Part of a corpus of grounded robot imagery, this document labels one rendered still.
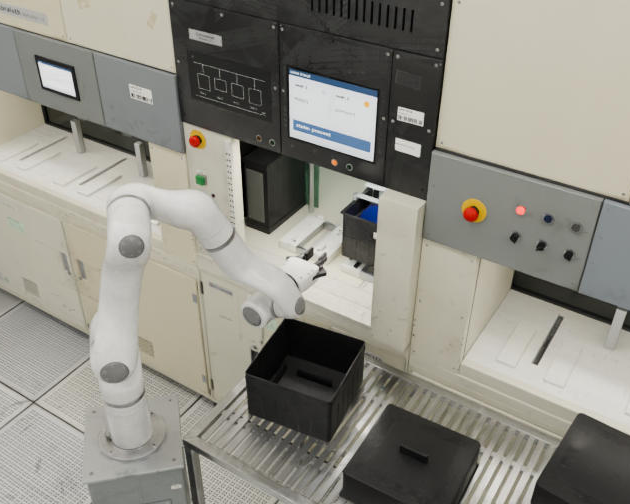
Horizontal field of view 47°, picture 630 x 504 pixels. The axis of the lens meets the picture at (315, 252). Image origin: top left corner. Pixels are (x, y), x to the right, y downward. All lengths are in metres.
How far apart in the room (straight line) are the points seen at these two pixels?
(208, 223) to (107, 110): 1.03
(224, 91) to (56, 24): 0.72
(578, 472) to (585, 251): 0.53
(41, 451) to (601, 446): 2.24
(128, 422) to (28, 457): 1.24
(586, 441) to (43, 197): 2.34
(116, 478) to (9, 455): 1.23
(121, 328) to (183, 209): 0.36
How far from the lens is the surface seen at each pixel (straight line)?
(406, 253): 2.08
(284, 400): 2.15
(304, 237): 2.72
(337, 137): 2.08
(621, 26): 1.70
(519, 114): 1.83
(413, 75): 1.89
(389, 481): 2.00
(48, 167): 3.46
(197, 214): 1.73
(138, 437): 2.20
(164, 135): 2.53
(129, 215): 1.71
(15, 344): 3.85
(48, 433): 3.39
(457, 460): 2.07
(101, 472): 2.21
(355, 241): 2.50
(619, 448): 2.02
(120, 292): 1.84
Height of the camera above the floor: 2.47
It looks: 36 degrees down
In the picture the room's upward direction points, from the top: 1 degrees clockwise
